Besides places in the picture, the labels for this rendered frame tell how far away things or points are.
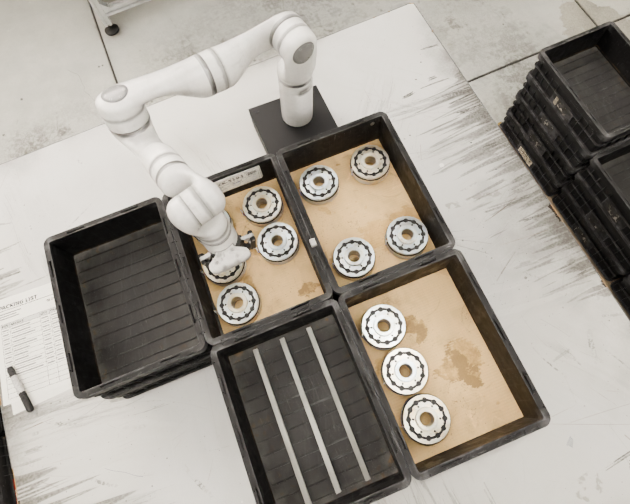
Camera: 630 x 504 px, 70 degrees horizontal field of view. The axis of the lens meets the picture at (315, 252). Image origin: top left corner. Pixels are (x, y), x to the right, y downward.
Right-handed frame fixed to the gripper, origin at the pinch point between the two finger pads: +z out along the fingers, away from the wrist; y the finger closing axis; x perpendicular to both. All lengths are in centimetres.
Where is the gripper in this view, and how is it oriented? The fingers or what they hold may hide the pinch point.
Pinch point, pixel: (235, 258)
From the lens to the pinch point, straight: 112.6
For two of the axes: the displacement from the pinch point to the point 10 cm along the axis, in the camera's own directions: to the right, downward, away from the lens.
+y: -8.9, 4.4, -0.9
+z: 0.6, 3.2, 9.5
